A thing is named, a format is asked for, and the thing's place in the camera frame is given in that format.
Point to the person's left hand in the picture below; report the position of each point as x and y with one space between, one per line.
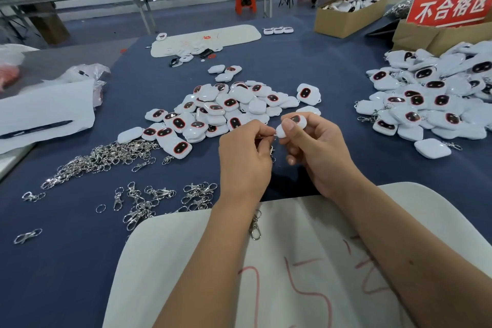
246 162

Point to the person's right hand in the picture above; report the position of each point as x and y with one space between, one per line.
327 155

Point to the white tag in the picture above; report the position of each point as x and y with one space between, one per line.
282 130

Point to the person's right forearm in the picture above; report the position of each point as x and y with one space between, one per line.
415 255

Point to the person's left forearm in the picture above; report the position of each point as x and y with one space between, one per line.
204 270

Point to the white foam board red marks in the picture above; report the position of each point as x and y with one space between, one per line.
307 251

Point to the long white foam board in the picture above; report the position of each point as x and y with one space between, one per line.
240 35

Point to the small white plastic part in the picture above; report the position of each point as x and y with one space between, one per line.
268 30
278 30
289 30

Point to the open cardboard box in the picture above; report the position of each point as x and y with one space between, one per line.
343 24

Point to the flat brown cardboard box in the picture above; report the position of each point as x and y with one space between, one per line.
423 41

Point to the red plastic stool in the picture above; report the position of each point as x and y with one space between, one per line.
245 2

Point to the red sign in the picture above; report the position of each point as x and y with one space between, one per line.
451 5

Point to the white paper sheet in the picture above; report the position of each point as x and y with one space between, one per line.
44 105

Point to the black pen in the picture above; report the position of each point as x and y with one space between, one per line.
37 129

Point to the orange bag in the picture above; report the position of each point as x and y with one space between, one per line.
8 76

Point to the white plastic bag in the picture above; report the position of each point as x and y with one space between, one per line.
15 52

